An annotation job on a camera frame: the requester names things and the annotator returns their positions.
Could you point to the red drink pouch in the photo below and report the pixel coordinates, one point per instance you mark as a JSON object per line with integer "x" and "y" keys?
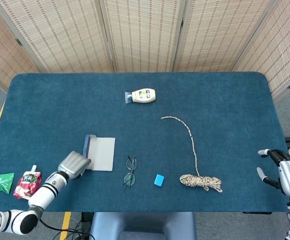
{"x": 26, "y": 183}

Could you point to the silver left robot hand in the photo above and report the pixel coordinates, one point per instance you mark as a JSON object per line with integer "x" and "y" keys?
{"x": 75, "y": 165}

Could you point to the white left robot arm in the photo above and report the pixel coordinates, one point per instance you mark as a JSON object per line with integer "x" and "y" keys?
{"x": 45, "y": 192}

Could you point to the white mayonnaise squeeze bottle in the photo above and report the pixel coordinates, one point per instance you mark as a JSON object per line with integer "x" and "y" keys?
{"x": 146, "y": 96}

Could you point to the woven bamboo folding screen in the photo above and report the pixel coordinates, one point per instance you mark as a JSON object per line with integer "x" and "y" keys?
{"x": 142, "y": 35}

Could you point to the blue glasses case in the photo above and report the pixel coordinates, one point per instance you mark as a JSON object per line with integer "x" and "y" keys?
{"x": 102, "y": 155}

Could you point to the dark-framed eyeglasses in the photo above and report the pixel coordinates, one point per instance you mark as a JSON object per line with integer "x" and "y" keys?
{"x": 129, "y": 178}

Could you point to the green snack packet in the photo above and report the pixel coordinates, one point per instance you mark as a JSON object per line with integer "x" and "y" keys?
{"x": 1, "y": 183}

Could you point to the blue and white block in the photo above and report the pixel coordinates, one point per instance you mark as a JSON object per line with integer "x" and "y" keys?
{"x": 159, "y": 180}

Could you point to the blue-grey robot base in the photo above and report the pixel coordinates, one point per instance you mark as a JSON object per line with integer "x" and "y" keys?
{"x": 144, "y": 225}

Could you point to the black table leg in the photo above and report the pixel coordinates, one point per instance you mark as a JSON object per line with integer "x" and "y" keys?
{"x": 86, "y": 217}

